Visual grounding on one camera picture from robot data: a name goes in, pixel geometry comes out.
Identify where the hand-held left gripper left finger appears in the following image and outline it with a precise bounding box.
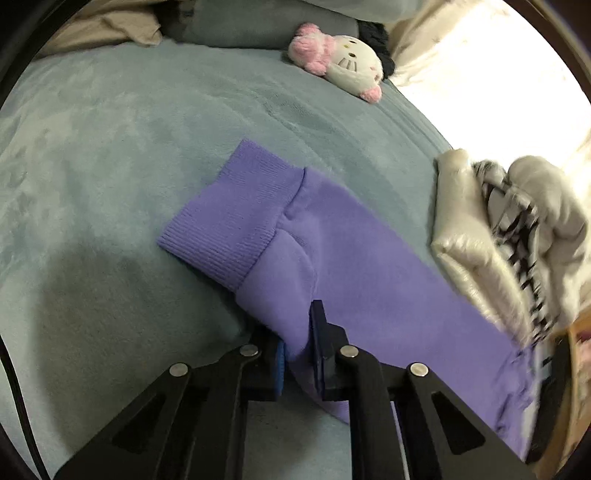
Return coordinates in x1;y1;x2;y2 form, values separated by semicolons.
53;329;288;480

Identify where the white and pink cat plush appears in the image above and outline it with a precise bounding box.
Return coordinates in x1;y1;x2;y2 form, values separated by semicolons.
287;23;385;104

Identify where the white floral curtain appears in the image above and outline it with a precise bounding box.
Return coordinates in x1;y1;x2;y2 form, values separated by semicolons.
388;0;591;171

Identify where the black and white patterned garment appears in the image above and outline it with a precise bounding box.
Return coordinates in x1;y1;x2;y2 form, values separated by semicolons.
471;159;561;347

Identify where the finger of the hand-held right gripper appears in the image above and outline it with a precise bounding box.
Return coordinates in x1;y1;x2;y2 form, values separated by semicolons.
526;337;573;464

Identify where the grey-blue bed blanket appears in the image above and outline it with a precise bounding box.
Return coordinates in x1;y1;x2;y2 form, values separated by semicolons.
0;34;462;480

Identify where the light grey sweatshirt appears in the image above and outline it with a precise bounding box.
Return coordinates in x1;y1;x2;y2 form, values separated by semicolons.
508;154;591;324

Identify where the beige puffy pillow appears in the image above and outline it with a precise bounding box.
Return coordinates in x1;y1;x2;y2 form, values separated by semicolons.
34;0;163;59

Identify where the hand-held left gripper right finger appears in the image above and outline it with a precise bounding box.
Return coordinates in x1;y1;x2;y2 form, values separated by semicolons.
308;300;539;480

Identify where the purple printed hoodie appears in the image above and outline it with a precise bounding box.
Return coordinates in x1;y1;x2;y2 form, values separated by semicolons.
157;138;539;455

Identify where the grey-blue pillow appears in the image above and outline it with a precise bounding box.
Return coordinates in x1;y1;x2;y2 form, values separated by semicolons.
159;0;370;51

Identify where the white puffy jacket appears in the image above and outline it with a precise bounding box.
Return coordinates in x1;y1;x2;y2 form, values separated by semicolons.
430;148;532;342

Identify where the black fuzzy cloth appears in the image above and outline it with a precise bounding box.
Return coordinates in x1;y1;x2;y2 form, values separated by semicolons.
358;21;399;78

